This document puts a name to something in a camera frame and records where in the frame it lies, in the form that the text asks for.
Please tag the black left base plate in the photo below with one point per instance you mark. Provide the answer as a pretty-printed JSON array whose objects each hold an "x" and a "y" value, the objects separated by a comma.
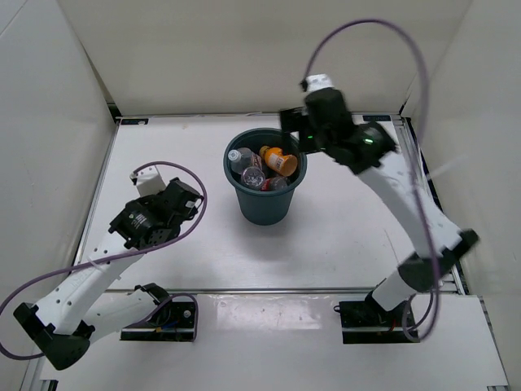
[{"x": 176, "y": 321}]

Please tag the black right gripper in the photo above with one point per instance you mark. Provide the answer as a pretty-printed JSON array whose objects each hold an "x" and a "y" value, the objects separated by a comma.
[{"x": 295, "y": 120}]

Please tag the small clear bottle black cap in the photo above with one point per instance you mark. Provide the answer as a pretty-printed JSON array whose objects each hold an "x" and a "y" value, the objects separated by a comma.
[{"x": 243, "y": 158}]

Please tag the clear labelled water bottle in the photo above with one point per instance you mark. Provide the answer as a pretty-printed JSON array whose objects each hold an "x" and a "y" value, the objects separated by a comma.
[{"x": 253, "y": 178}]

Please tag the dark green plastic bin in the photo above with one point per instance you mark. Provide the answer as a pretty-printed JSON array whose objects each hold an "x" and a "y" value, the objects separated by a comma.
[{"x": 268, "y": 207}]

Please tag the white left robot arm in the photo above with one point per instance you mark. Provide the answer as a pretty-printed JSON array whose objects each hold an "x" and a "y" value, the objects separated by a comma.
[{"x": 68, "y": 320}]

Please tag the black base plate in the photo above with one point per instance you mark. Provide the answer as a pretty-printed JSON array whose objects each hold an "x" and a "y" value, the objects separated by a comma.
[
  {"x": 362, "y": 326},
  {"x": 176, "y": 321}
]

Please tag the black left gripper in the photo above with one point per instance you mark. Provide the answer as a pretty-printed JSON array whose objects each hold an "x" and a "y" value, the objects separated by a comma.
[{"x": 151, "y": 197}]

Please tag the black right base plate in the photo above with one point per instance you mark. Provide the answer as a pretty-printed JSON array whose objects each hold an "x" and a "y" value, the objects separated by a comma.
[{"x": 362, "y": 326}]

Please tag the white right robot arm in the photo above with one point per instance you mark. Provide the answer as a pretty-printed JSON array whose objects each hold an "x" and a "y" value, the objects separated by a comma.
[{"x": 373, "y": 155}]

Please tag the red label bottle red cap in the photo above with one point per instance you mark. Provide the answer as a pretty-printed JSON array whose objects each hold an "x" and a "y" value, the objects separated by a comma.
[{"x": 275, "y": 183}]

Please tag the orange juice bottle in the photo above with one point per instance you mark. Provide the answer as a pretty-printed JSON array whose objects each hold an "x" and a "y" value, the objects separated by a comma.
[{"x": 274, "y": 158}]

